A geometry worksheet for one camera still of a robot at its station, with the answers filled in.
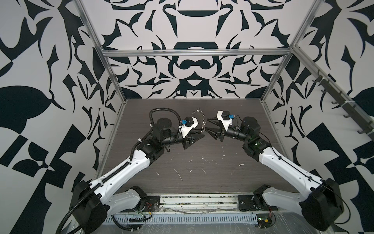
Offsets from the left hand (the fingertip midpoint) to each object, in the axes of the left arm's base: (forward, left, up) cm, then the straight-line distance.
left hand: (203, 129), depth 66 cm
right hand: (+3, -2, 0) cm, 4 cm away
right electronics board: (-32, -29, -32) cm, 54 cm away
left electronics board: (-30, +33, -34) cm, 56 cm away
